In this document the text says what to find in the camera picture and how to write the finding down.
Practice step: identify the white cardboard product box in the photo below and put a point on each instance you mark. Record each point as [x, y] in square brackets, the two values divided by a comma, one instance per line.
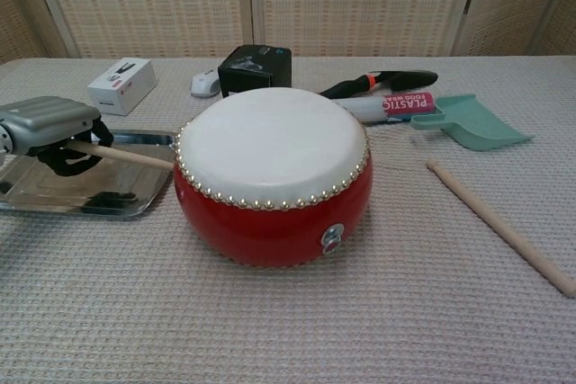
[123, 87]

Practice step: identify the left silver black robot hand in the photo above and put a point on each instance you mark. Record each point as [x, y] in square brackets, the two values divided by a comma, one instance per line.
[49, 121]

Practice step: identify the black cardboard product box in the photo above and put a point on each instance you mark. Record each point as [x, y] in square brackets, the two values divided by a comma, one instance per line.
[252, 69]

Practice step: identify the bamboo folding screen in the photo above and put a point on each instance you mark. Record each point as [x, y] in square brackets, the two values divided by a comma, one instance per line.
[360, 2]

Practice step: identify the teal plastic dustpan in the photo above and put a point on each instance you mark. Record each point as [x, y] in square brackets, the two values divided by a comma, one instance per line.
[477, 125]

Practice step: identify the red drum with white skin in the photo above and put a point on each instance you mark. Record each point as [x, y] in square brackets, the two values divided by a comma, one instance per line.
[270, 145]

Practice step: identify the white grey computer mouse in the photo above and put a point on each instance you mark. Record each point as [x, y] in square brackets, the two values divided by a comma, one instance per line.
[203, 85]

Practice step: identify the wooden drumstick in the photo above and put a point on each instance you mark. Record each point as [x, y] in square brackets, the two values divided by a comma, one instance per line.
[135, 158]
[495, 222]

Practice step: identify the plastic food wrap roll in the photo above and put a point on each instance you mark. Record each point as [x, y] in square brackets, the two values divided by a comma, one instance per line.
[405, 104]

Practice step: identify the beige woven tablecloth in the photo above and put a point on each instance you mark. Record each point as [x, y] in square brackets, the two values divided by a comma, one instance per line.
[288, 321]

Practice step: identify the rectangular metal tray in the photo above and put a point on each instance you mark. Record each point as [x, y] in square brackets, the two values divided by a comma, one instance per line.
[126, 186]

